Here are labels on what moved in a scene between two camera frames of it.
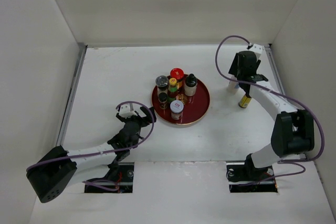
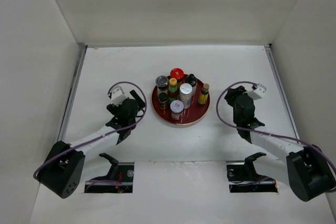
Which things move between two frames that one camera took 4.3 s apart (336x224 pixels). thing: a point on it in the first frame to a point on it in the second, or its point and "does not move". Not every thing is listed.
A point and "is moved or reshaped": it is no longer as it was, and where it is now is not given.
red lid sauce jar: (178, 74) does not move
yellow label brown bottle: (244, 101) is moved or reshaped
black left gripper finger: (149, 116) to (137, 98)
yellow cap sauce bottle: (172, 91) does not move
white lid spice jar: (176, 108) does not move
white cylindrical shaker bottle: (233, 86) is moved or reshaped
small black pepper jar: (163, 100) does not move
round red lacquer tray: (195, 107) does not move
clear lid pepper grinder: (161, 82) does not move
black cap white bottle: (190, 85) does not move
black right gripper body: (234, 69) to (235, 119)
